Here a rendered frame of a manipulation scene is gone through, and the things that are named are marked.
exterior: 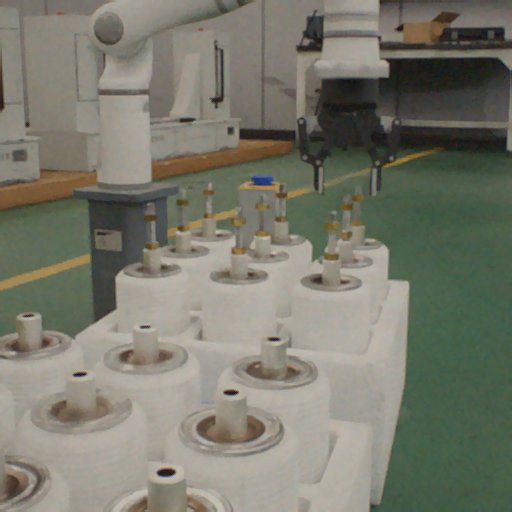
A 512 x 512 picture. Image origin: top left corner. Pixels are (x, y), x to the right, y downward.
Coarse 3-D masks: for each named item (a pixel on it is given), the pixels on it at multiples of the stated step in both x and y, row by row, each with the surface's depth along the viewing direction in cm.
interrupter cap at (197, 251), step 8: (160, 248) 112; (168, 248) 113; (192, 248) 113; (200, 248) 113; (208, 248) 112; (168, 256) 108; (176, 256) 108; (184, 256) 108; (192, 256) 108; (200, 256) 109
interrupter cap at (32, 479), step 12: (12, 456) 50; (12, 468) 48; (24, 468) 48; (36, 468) 48; (12, 480) 47; (24, 480) 47; (36, 480) 47; (48, 480) 47; (12, 492) 46; (24, 492) 45; (36, 492) 45; (0, 504) 44; (12, 504) 44; (24, 504) 44
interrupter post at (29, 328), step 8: (24, 320) 70; (32, 320) 70; (40, 320) 71; (24, 328) 70; (32, 328) 70; (40, 328) 71; (24, 336) 70; (32, 336) 71; (40, 336) 71; (24, 344) 71; (32, 344) 71; (40, 344) 71
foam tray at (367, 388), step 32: (192, 320) 106; (288, 320) 103; (384, 320) 103; (96, 352) 96; (192, 352) 93; (224, 352) 92; (256, 352) 91; (288, 352) 91; (320, 352) 91; (384, 352) 91; (352, 384) 88; (384, 384) 87; (352, 416) 89; (384, 416) 89; (384, 448) 93
